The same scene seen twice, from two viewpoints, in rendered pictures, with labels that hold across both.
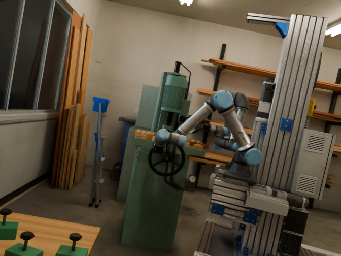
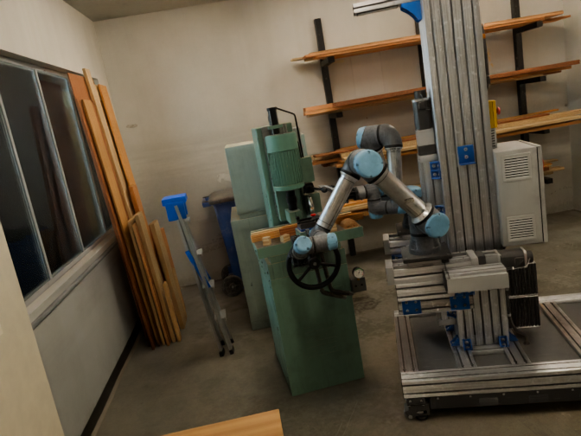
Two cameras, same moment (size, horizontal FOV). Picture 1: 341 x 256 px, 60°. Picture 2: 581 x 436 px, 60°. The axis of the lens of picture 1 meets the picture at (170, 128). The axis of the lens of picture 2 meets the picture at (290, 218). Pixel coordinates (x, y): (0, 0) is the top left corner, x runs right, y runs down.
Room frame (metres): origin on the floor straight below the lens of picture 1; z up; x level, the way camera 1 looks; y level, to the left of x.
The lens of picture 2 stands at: (-0.23, 0.13, 1.58)
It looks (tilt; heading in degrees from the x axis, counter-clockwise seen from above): 12 degrees down; 358
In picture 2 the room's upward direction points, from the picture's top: 10 degrees counter-clockwise
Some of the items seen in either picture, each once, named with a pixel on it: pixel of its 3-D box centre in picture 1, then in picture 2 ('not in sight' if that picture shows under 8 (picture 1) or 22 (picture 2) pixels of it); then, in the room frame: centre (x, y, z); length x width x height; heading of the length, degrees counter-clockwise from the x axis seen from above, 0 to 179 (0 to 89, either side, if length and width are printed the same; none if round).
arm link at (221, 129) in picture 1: (220, 131); (373, 190); (2.45, -0.41, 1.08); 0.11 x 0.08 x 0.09; 98
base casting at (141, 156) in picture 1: (160, 154); (296, 251); (2.70, 0.04, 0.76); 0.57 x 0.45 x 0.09; 8
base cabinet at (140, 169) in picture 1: (151, 196); (308, 312); (2.70, 0.05, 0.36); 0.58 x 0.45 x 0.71; 8
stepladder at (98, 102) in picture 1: (97, 151); (199, 275); (3.18, 0.73, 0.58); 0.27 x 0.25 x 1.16; 95
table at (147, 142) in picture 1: (169, 147); (309, 240); (2.48, -0.03, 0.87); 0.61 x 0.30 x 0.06; 98
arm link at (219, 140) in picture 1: (219, 142); (378, 208); (2.44, -0.43, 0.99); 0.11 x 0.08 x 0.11; 55
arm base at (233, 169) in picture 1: (240, 168); (424, 240); (2.08, -0.55, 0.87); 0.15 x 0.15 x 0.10
